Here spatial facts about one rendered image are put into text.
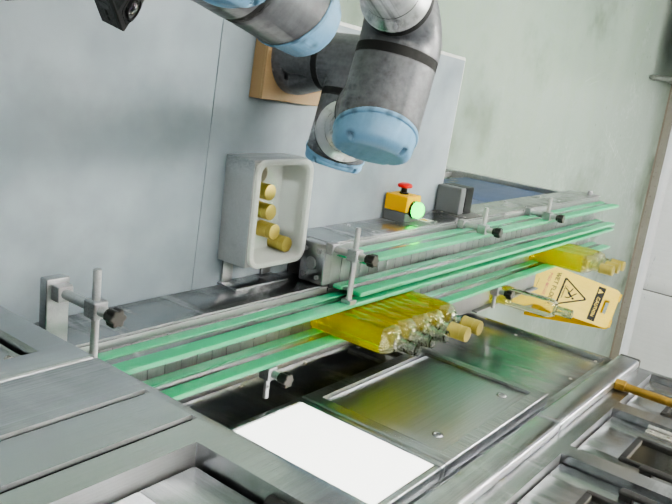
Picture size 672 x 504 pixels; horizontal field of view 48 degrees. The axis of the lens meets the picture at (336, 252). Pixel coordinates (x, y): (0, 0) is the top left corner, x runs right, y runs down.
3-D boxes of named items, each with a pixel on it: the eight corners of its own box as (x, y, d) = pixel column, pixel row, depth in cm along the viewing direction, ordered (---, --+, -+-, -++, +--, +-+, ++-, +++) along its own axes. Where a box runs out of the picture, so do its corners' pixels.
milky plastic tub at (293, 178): (218, 260, 156) (248, 271, 151) (228, 153, 150) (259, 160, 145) (274, 250, 169) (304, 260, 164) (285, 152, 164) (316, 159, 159)
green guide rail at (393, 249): (336, 255, 166) (365, 265, 161) (336, 251, 166) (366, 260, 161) (598, 203, 303) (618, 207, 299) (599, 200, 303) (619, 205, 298)
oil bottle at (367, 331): (309, 327, 165) (389, 358, 153) (312, 303, 164) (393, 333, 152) (325, 322, 170) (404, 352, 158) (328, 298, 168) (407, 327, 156)
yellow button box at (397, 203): (381, 217, 202) (404, 223, 197) (384, 189, 200) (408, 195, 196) (395, 214, 207) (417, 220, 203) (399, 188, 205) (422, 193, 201)
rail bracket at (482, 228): (453, 227, 209) (497, 239, 202) (458, 202, 208) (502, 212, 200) (460, 226, 212) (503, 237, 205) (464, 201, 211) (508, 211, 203)
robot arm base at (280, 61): (280, 9, 147) (319, 13, 142) (323, 29, 160) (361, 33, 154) (264, 86, 149) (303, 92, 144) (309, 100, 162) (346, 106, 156)
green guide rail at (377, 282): (332, 287, 168) (360, 297, 163) (332, 283, 167) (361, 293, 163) (595, 221, 305) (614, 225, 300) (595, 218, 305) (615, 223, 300)
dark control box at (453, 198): (432, 209, 223) (457, 215, 218) (436, 183, 221) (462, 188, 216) (446, 207, 230) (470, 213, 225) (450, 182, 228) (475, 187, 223)
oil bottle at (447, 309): (370, 306, 184) (445, 333, 171) (373, 285, 182) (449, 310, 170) (383, 302, 188) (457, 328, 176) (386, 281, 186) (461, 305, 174)
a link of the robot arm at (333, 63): (357, 43, 154) (413, 50, 147) (339, 106, 154) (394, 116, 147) (325, 21, 144) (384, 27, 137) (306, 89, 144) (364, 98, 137)
